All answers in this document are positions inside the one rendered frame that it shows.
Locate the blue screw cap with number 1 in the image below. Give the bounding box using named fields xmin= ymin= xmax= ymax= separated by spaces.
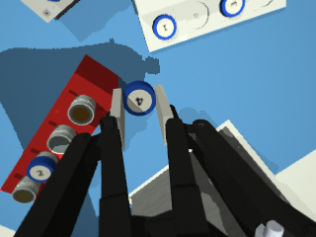
xmin=152 ymin=14 xmax=177 ymax=40

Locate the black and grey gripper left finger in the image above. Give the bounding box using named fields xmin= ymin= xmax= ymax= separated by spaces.
xmin=13 ymin=88 xmax=132 ymax=237

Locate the blue flat mat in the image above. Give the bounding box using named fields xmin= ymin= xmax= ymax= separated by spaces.
xmin=0 ymin=0 xmax=316 ymax=194

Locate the white button panel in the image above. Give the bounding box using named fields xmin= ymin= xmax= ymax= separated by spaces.
xmin=21 ymin=0 xmax=80 ymax=23

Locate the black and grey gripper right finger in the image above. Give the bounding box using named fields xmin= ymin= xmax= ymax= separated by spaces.
xmin=154 ymin=84 xmax=316 ymax=237

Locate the blue screw cap with number 3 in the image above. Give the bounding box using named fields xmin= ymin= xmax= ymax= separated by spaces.
xmin=219 ymin=0 xmax=245 ymax=18

